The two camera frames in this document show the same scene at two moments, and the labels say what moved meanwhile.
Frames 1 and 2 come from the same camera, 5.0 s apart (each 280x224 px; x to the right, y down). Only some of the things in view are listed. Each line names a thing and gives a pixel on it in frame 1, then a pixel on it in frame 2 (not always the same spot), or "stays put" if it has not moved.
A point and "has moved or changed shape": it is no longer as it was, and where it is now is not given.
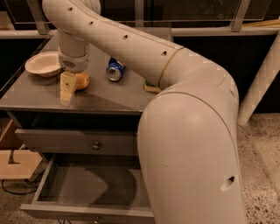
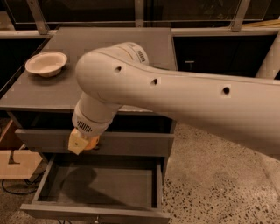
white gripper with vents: x=74 y=63 → x=83 y=124
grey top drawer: x=80 y=142 stays put
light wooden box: x=15 y=162 stays put
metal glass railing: x=187 y=18 stays put
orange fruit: x=82 y=80 has moved or changed shape
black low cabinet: x=240 y=57 stays put
